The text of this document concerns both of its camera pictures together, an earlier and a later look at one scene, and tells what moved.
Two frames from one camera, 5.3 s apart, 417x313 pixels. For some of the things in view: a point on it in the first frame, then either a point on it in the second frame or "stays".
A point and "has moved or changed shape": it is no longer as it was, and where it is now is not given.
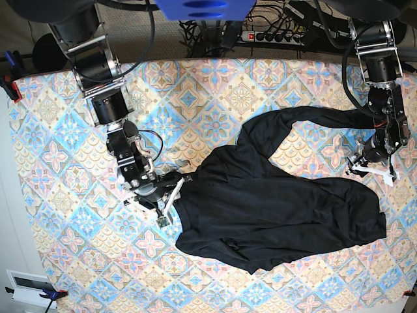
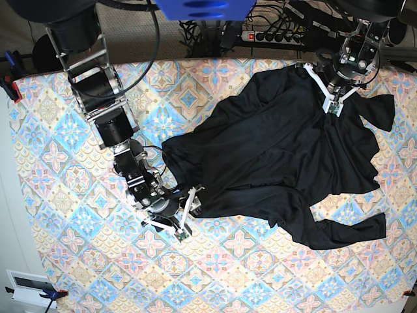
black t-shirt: x=243 y=206 has moved or changed shape
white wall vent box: x=28 y=287 stays
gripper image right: x=373 y=150 -> x=328 y=66
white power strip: x=293 y=39 stays
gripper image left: x=156 y=193 -> x=169 y=210
